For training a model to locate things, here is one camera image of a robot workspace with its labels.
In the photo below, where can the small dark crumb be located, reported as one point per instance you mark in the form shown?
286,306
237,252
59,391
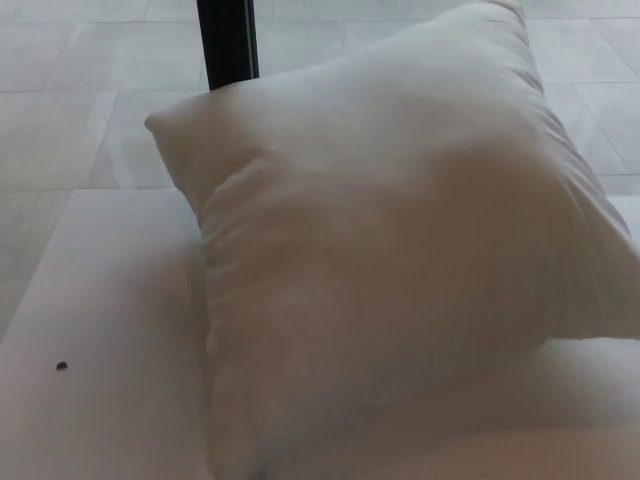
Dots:
62,365

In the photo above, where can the white square pillow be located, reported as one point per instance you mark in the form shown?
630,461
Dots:
380,240

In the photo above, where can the black vertical post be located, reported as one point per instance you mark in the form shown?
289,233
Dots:
227,45

